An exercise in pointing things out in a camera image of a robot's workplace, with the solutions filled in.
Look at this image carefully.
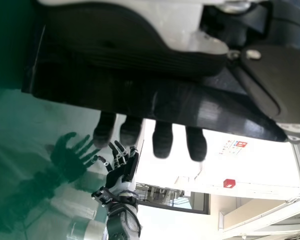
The white wall sign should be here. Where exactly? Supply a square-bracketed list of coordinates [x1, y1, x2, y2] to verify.
[217, 139, 249, 156]

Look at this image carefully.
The small red wall box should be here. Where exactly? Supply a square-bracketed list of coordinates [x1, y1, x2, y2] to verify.
[223, 178, 237, 189]

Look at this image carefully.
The dark framed glass panel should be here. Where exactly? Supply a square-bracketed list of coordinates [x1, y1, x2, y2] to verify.
[134, 181, 211, 216]

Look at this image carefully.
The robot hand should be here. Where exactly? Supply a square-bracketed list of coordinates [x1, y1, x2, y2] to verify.
[36, 0, 300, 162]
[91, 139, 143, 238]

